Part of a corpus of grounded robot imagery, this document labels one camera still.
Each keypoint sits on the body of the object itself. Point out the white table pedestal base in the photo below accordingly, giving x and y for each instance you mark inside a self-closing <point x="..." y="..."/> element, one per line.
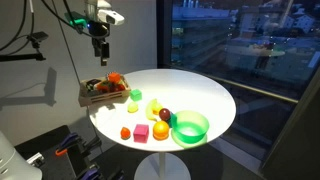
<point x="162" y="168"/>

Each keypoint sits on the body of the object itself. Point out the dark red toy plum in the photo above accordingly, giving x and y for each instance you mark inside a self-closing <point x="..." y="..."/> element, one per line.
<point x="164" y="114"/>

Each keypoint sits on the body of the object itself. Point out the red toy pieces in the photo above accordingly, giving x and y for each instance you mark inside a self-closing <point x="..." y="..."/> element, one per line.
<point x="115" y="87"/>

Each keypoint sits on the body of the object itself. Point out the orange toy fruit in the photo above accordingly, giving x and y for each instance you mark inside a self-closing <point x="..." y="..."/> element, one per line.
<point x="161" y="130"/>

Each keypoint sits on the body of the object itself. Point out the purple clamp with orange tip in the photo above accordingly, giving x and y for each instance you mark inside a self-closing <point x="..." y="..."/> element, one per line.
<point x="66" y="142"/>

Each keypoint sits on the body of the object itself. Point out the black external camera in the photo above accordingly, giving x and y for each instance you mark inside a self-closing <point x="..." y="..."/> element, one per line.
<point x="37" y="36"/>

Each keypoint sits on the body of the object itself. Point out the yellow toy banana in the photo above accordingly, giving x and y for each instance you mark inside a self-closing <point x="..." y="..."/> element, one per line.
<point x="150" y="109"/>

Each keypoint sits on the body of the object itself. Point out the black toy piece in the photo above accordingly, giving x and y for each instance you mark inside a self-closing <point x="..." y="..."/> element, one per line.
<point x="91" y="84"/>

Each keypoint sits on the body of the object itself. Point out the small red-orange toy strawberry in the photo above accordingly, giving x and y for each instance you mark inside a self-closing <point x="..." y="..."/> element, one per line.
<point x="125" y="133"/>

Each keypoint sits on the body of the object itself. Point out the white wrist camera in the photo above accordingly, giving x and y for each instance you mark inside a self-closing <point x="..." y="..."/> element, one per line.
<point x="111" y="16"/>

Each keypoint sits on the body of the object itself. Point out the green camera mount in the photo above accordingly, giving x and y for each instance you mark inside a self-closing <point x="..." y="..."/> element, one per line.
<point x="77" y="19"/>

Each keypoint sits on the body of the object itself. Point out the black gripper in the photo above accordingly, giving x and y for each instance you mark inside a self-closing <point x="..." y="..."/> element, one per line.
<point x="98" y="29"/>

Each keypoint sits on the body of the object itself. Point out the green plastic bowl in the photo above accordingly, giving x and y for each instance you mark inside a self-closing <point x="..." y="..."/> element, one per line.
<point x="190" y="128"/>

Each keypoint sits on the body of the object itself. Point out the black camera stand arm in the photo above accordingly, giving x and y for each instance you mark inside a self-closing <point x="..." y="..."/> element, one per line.
<point x="20" y="57"/>

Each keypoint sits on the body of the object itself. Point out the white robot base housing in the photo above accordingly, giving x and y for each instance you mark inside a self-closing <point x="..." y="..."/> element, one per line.
<point x="13" y="163"/>

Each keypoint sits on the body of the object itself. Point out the silver metal bracket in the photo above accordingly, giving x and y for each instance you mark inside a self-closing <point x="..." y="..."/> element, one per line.
<point x="36" y="159"/>

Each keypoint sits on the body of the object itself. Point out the lime green block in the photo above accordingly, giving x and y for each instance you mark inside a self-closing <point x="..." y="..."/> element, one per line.
<point x="136" y="95"/>

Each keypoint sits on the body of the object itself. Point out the pink cube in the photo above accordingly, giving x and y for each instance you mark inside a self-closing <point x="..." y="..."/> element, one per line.
<point x="141" y="133"/>

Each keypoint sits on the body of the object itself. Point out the black cart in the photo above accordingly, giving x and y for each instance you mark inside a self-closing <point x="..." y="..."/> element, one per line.
<point x="56" y="166"/>

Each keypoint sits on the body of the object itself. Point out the wooden crate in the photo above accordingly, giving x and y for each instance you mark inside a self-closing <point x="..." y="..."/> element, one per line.
<point x="100" y="97"/>

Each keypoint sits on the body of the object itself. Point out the window railing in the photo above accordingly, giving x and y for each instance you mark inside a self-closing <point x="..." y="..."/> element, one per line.
<point x="240" y="86"/>

